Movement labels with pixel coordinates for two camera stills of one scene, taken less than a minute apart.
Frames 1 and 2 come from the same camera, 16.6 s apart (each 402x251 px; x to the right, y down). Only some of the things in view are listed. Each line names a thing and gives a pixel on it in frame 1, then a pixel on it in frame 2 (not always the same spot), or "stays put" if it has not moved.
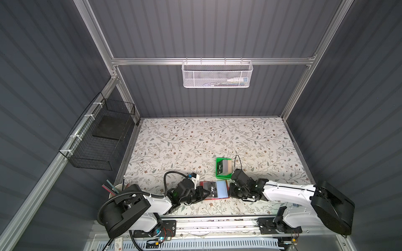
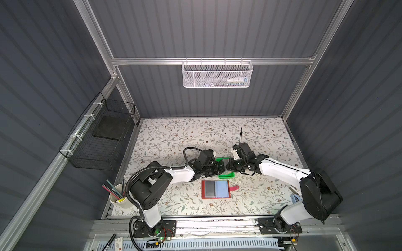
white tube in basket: (245, 79) stays put
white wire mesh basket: (217, 73) stays put
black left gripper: (202, 189) to (217, 171)
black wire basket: (96, 140) stays put
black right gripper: (231, 185) to (230, 167)
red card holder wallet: (219, 189) stays put
